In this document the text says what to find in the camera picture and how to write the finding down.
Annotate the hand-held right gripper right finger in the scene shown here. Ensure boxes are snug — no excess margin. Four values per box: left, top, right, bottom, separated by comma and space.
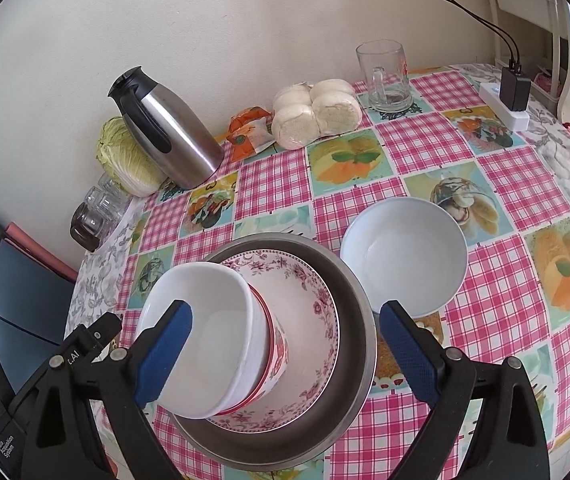
379, 300, 550, 480

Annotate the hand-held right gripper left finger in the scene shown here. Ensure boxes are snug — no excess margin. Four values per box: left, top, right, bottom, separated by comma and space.
20, 300, 193, 480

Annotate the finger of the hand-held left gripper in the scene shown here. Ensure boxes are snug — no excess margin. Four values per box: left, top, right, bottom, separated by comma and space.
55, 312, 122, 370

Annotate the large stainless steel bowl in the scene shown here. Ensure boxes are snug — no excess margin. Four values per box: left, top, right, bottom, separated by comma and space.
167, 232, 378, 471

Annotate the small white bowl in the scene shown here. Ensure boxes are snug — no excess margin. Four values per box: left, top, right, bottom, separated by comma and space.
136, 261, 273, 419

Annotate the floral porcelain plate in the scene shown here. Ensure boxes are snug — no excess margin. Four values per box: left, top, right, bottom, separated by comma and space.
205, 250, 341, 433

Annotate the red patterned white bowl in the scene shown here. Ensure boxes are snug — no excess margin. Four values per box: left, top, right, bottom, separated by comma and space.
205, 285, 291, 418

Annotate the dark blue panel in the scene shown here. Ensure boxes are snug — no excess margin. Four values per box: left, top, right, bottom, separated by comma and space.
0, 205, 77, 356

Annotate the large white bowl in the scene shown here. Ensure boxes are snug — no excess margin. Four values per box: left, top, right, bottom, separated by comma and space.
340, 197, 468, 318

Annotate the red board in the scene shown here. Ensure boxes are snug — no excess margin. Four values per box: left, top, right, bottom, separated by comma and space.
2, 221, 80, 282

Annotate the glass jar with dark contents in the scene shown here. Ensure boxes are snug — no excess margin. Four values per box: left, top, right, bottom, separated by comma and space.
70, 203, 106, 252

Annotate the clear glass jar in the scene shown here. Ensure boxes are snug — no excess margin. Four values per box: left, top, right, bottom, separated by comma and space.
99, 175, 132, 217
84, 186, 116, 223

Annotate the napa cabbage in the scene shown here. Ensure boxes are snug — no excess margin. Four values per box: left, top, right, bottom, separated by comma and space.
96, 116, 168, 197

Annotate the pink checked tablecloth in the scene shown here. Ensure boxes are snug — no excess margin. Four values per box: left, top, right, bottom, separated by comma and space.
110, 67, 570, 480

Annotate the stainless steel thermos jug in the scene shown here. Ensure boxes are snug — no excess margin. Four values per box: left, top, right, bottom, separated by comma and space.
108, 66, 225, 191

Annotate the orange snack packet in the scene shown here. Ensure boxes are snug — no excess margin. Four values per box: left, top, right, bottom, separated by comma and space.
227, 106, 276, 163

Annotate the bag of steamed buns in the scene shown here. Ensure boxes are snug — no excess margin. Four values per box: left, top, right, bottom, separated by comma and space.
271, 79, 363, 150

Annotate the white power strip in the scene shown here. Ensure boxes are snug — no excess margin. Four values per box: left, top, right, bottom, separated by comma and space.
480, 82, 530, 131

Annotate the glass beer mug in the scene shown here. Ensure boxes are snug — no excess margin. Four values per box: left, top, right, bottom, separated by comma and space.
356, 40, 413, 112

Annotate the black charger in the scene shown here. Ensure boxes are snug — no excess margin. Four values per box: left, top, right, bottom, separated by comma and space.
500, 62, 533, 111

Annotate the black cable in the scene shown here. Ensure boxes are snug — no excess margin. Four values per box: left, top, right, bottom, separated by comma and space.
419, 0, 514, 67
419, 0, 522, 68

